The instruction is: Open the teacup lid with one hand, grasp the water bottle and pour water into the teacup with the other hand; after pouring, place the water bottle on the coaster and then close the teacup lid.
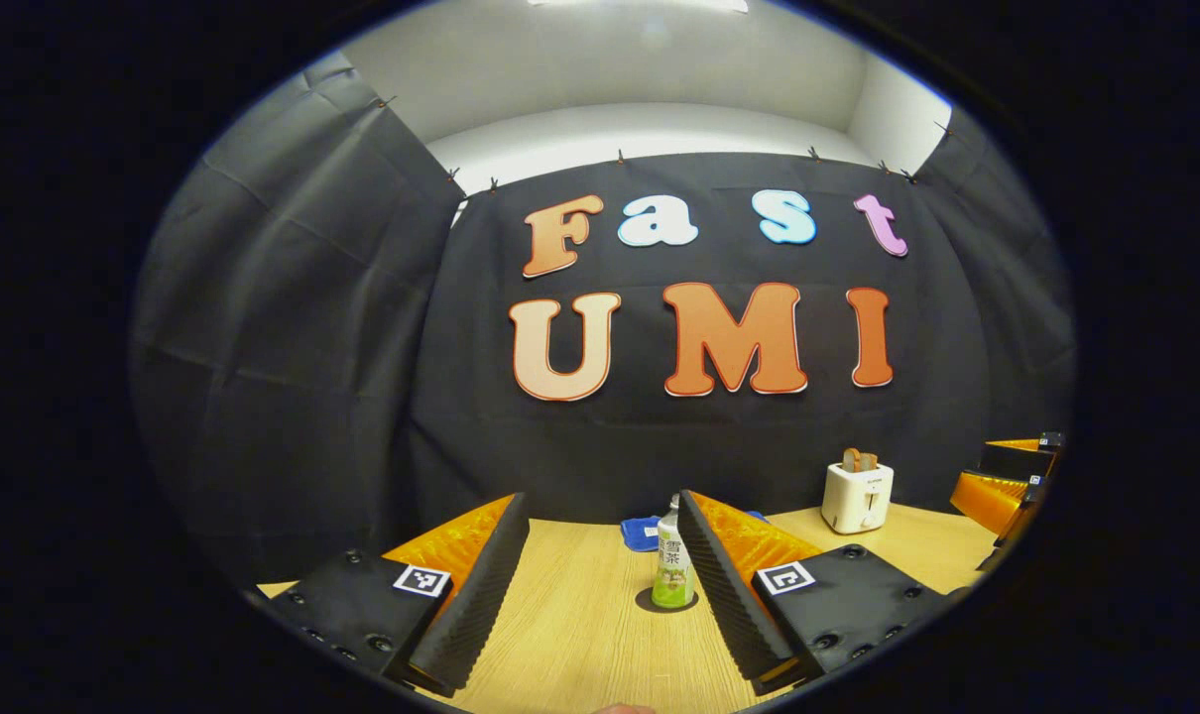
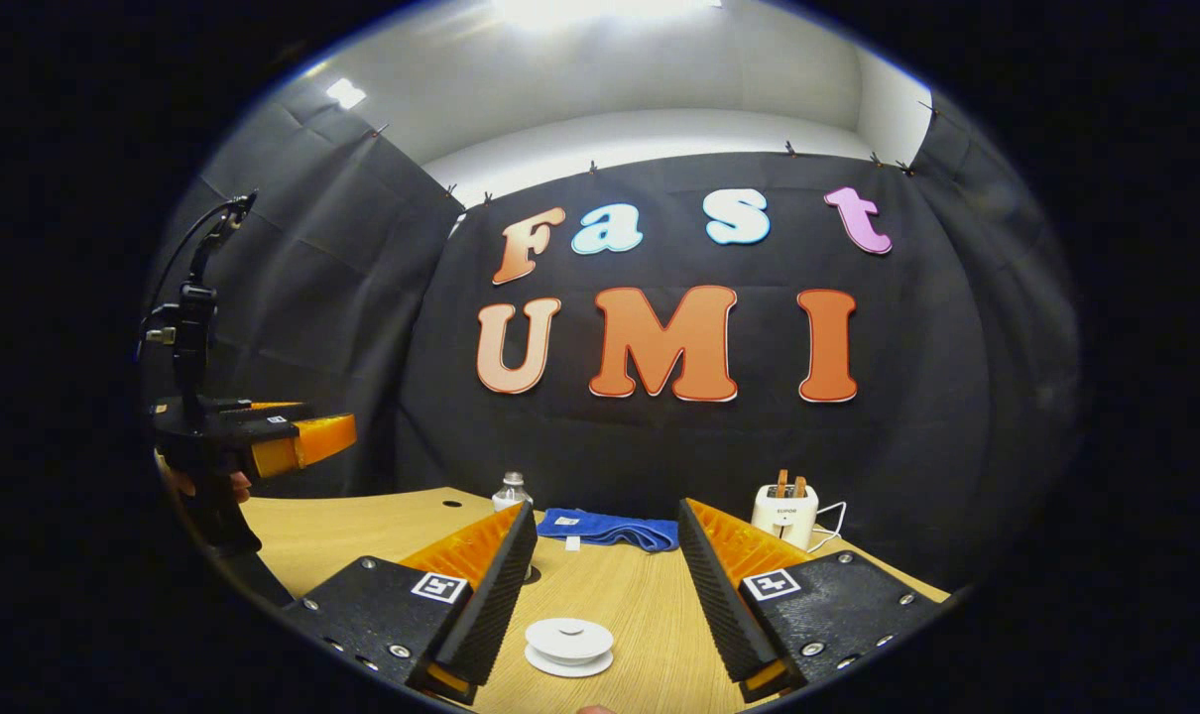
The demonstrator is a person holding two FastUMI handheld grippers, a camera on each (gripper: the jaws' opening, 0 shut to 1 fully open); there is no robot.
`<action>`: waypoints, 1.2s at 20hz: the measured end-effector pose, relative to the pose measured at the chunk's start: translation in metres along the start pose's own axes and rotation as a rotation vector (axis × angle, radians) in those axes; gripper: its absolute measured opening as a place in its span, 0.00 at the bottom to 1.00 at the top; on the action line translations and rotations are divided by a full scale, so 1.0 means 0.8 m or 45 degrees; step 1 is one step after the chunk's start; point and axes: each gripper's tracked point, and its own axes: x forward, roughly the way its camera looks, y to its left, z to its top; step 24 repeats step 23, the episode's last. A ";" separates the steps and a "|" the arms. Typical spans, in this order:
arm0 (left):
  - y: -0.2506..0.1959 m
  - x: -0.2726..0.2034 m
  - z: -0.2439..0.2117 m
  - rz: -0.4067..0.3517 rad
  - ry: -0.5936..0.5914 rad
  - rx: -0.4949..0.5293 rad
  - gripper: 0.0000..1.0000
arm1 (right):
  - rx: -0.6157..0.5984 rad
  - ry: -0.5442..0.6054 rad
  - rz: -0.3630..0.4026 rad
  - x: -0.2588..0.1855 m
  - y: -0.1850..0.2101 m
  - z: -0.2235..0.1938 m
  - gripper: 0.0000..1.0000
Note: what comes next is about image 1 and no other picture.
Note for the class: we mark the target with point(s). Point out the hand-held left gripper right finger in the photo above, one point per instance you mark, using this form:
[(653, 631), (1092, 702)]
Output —
[(724, 595)]

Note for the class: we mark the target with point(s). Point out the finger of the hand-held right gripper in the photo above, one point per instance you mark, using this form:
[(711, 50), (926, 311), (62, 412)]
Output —
[(992, 501), (1017, 461)]

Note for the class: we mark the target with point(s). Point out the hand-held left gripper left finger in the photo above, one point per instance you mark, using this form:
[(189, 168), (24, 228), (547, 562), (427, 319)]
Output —
[(476, 595)]

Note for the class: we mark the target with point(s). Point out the clear water bottle white label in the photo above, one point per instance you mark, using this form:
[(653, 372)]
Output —
[(671, 565)]

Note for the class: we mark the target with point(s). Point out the dark brown round coaster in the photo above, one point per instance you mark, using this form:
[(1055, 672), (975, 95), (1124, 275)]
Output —
[(650, 603)]

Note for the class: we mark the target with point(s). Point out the blue towel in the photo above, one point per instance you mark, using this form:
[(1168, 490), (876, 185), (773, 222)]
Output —
[(642, 534)]

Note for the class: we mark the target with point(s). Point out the white toaster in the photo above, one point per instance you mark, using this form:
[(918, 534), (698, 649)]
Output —
[(858, 501)]

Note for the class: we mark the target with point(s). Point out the black backdrop cloth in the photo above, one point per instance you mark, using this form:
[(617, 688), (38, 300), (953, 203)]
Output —
[(610, 446)]

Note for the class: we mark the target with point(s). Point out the ceiling light panel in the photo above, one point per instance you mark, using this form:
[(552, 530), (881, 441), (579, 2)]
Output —
[(640, 4)]

